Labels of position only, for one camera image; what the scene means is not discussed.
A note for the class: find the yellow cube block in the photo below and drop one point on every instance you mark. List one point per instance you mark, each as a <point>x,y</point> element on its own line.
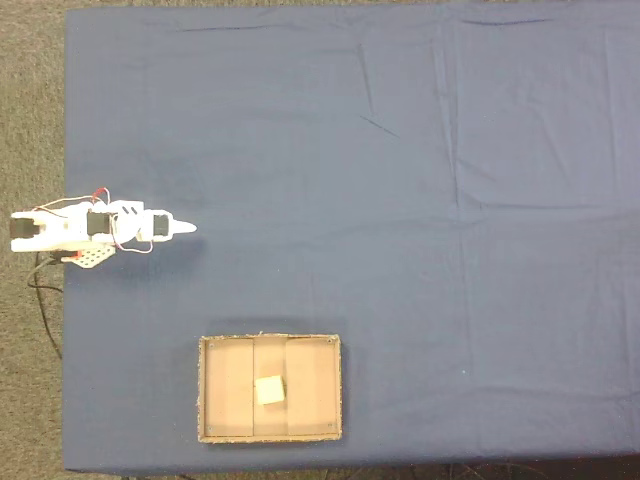
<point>270,390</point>

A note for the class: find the shallow cardboard box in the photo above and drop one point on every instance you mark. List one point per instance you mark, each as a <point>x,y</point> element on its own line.
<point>225,390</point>

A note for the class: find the blue cloth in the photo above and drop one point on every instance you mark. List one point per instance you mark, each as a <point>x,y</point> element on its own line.
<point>400,200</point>

